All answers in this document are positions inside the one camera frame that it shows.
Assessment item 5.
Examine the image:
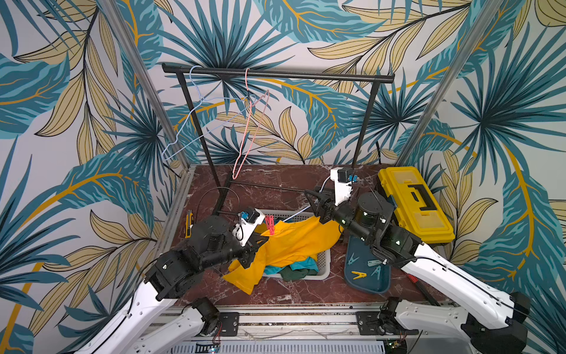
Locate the pink wire hanger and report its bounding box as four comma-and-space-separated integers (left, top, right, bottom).
231, 67, 271, 180

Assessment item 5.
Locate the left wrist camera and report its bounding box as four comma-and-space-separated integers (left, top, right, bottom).
232, 207, 265, 246

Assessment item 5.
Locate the pink red clothespin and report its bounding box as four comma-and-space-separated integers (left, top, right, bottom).
265, 215, 275, 236

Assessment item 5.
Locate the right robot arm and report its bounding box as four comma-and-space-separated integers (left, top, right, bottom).
305, 190, 531, 353

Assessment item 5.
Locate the yellow black toolbox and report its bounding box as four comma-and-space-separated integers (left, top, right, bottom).
378, 167, 455, 245

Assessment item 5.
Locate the turquoise printed t-shirt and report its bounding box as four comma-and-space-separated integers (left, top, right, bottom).
264, 258, 319, 275

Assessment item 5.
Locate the yellow t-shirt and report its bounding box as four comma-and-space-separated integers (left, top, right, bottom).
223, 217, 340, 295

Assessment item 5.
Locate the dark teal plastic tray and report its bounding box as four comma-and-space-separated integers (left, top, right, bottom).
344, 235, 391, 294

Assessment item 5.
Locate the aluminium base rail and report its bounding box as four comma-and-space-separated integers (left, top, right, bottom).
103, 302, 447, 354

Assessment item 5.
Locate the black clothes rack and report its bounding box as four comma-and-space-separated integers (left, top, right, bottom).
161, 62, 395, 222

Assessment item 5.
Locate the yellow utility knife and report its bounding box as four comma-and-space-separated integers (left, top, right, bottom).
185, 209, 194, 238

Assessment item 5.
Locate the dark green t-shirt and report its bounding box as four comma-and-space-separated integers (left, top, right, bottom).
279, 266, 318, 282

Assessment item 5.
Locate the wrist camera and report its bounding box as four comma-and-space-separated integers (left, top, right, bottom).
330, 168, 358, 206
232, 207, 265, 246

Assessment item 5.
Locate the left aluminium frame post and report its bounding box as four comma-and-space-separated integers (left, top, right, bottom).
96, 0, 191, 167

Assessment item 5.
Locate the aluminium frame post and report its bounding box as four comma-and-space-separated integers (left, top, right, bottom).
395, 0, 503, 167
96, 0, 191, 167

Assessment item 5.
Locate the right aluminium frame post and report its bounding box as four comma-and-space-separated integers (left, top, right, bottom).
395, 0, 503, 167

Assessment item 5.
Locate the teal clothespin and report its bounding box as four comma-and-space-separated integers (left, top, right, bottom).
371, 265, 383, 280
346, 252, 360, 266

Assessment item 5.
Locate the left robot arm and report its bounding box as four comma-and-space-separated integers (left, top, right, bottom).
78, 209, 268, 353

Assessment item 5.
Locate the light blue wire hanger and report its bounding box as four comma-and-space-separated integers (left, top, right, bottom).
161, 65, 249, 162

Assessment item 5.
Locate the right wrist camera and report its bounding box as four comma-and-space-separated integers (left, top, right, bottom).
330, 168, 358, 206

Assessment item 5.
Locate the grey perforated plastic basket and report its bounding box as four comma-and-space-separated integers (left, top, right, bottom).
260, 211, 331, 280

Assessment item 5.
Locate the mint white clothespin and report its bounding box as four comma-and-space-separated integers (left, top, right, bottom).
367, 260, 383, 267

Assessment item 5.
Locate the yellow clothespin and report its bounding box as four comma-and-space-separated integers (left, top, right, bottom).
351, 271, 367, 280

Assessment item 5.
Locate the red pipe wrench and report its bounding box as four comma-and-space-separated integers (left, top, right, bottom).
406, 274, 441, 306

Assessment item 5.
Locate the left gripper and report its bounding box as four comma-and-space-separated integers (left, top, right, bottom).
202, 225, 271, 270

